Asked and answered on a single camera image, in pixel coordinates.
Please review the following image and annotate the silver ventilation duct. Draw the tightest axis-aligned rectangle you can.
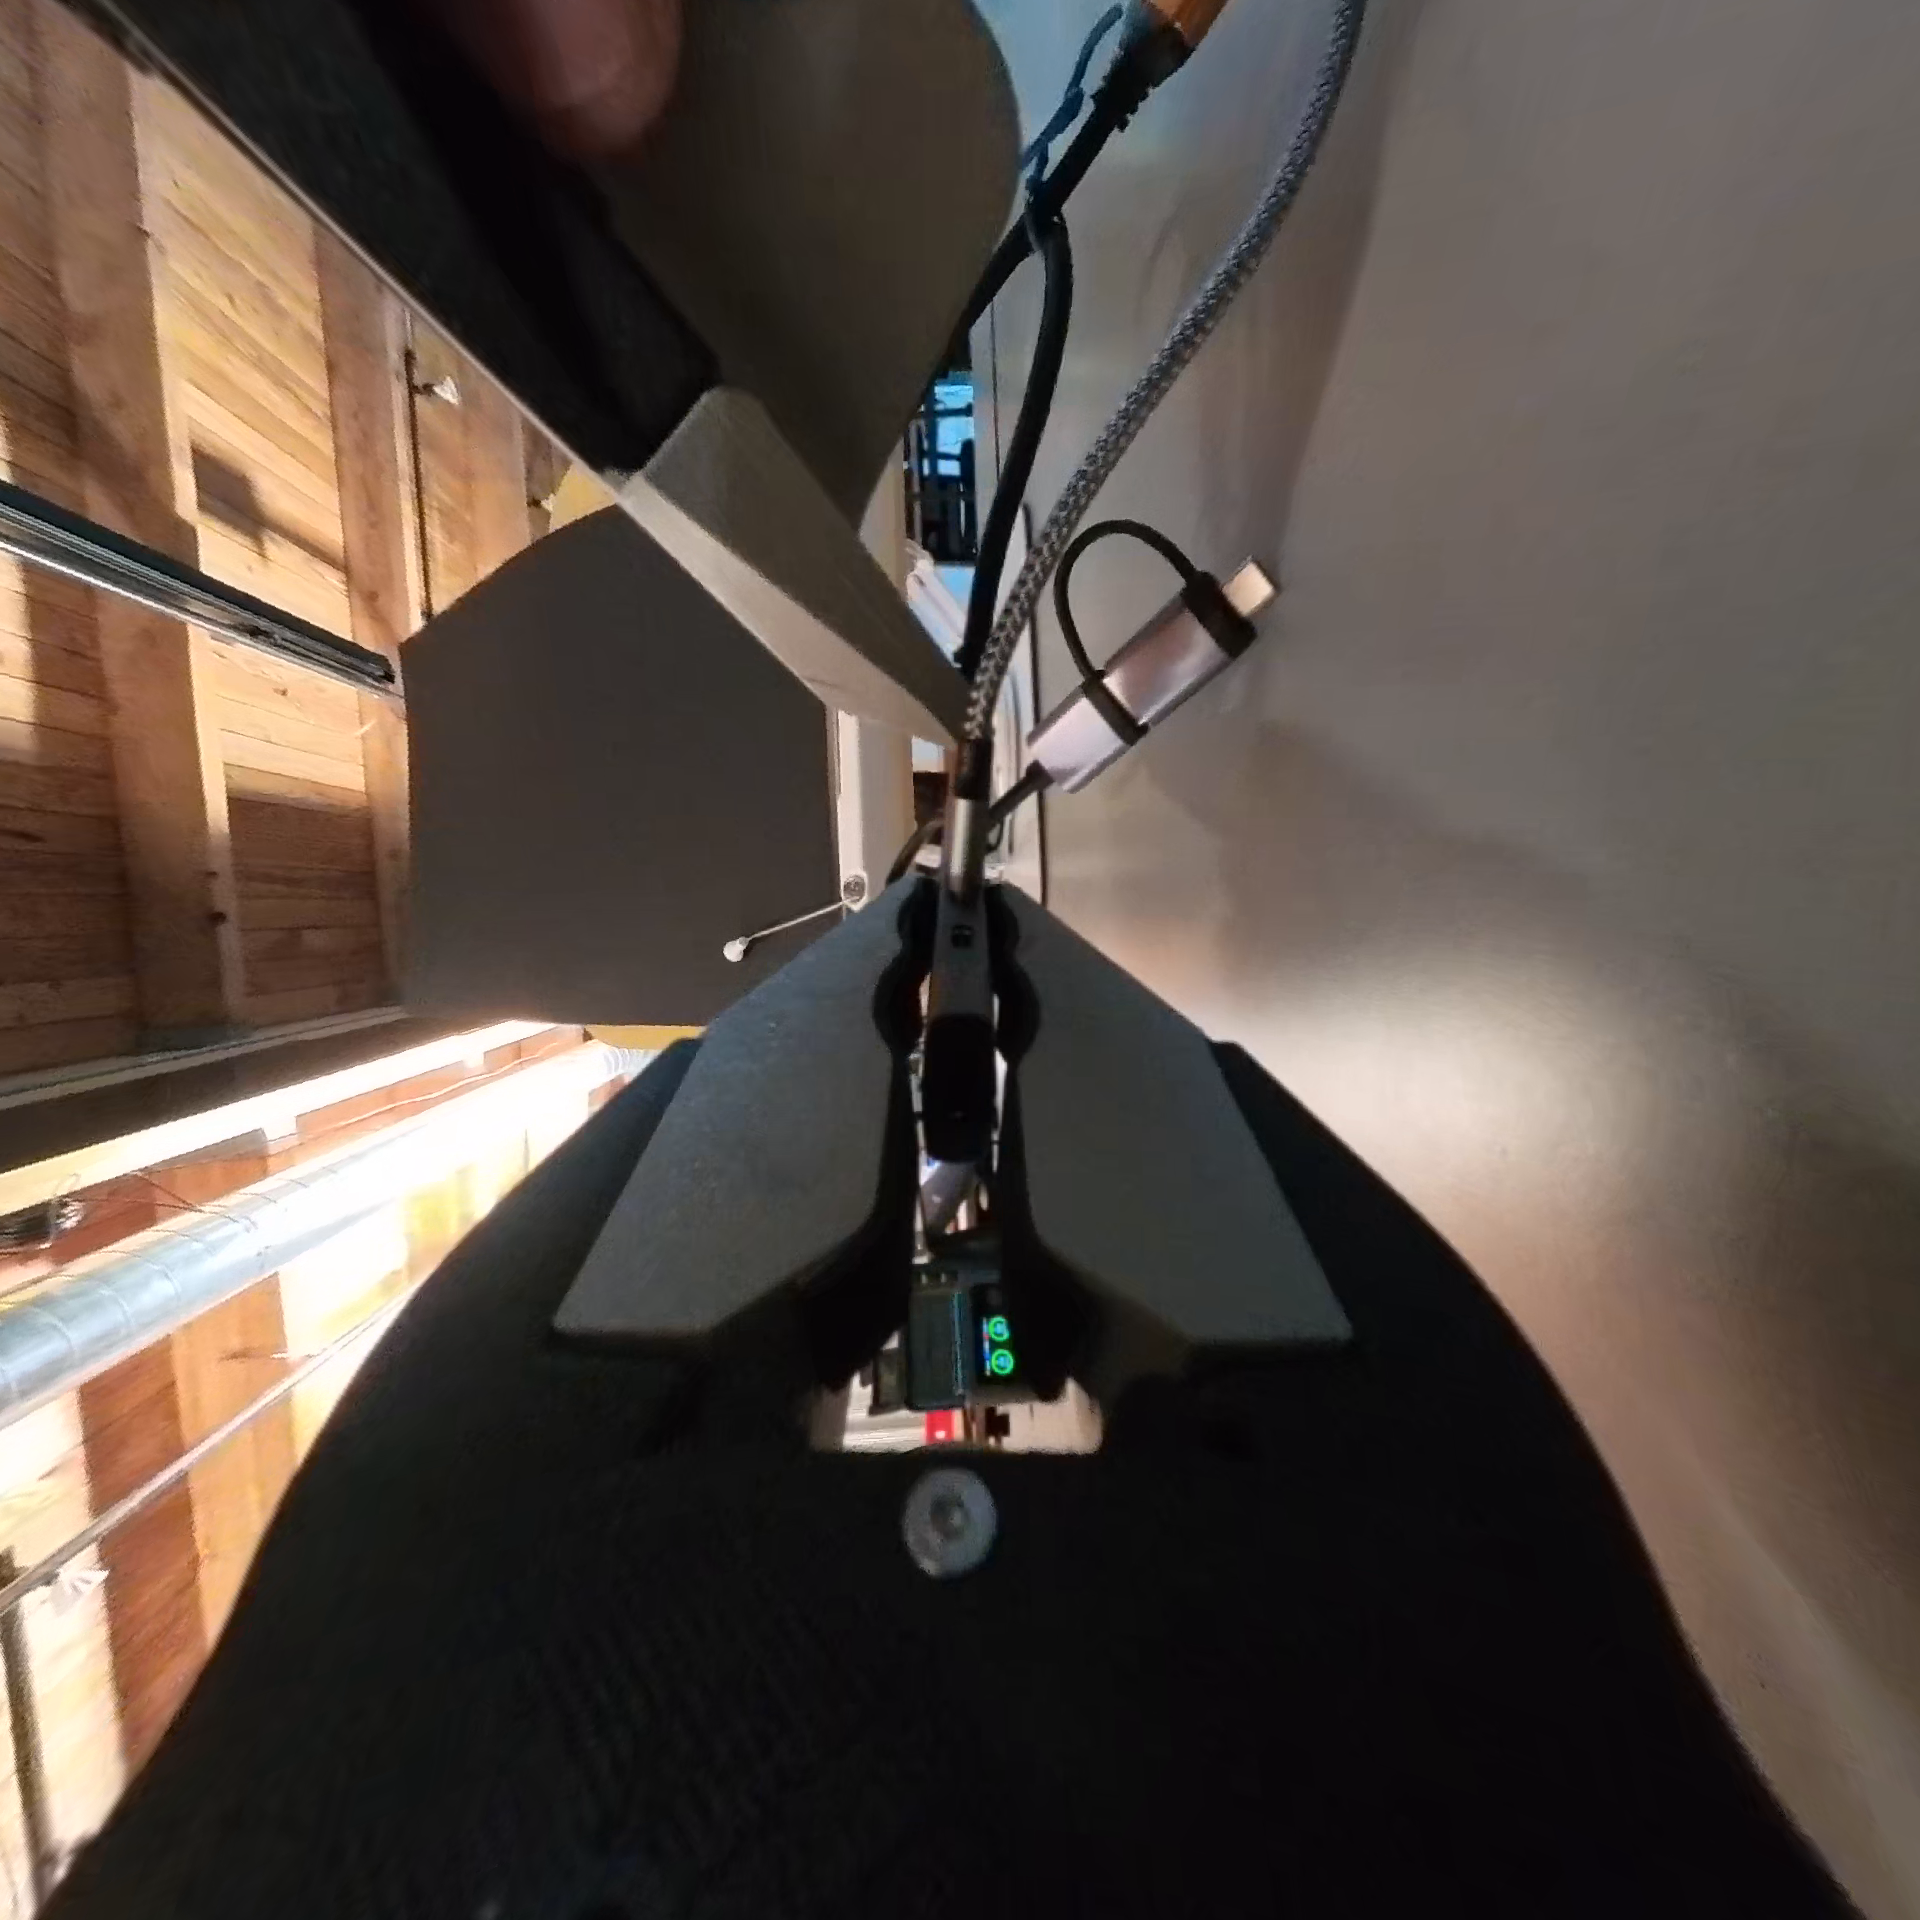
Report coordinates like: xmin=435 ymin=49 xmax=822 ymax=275
xmin=0 ymin=1072 xmax=616 ymax=1433

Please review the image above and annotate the black cable orange plug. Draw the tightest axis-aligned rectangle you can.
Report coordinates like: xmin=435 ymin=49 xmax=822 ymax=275
xmin=953 ymin=0 xmax=1238 ymax=683

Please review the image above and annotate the black ceiling track rail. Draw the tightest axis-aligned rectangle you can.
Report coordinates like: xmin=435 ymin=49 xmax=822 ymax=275
xmin=0 ymin=483 xmax=403 ymax=696

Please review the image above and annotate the person's right hand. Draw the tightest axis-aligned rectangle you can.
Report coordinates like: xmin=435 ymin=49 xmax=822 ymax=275
xmin=491 ymin=0 xmax=687 ymax=155

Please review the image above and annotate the thin grey cable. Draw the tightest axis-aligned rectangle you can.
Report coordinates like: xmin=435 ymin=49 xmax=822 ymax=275
xmin=931 ymin=0 xmax=1369 ymax=905

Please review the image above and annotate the black smartwatch green display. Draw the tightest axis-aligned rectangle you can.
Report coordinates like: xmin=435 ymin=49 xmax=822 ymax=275
xmin=902 ymin=1246 xmax=1040 ymax=1413

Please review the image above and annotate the grey usb hub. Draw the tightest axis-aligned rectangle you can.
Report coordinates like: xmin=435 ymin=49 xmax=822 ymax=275
xmin=913 ymin=885 xmax=1003 ymax=1163

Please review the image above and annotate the metal page holder wire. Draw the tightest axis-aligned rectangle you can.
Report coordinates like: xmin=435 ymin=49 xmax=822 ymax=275
xmin=723 ymin=874 xmax=875 ymax=965

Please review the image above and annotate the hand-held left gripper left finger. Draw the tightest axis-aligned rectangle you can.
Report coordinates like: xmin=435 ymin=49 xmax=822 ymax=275
xmin=550 ymin=883 xmax=927 ymax=1385

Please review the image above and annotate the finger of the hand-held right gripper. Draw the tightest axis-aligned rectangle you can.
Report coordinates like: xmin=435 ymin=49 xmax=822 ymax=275
xmin=607 ymin=0 xmax=1028 ymax=746

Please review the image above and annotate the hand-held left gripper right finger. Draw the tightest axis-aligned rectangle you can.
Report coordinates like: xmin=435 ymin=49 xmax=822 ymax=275
xmin=990 ymin=883 xmax=1356 ymax=1401

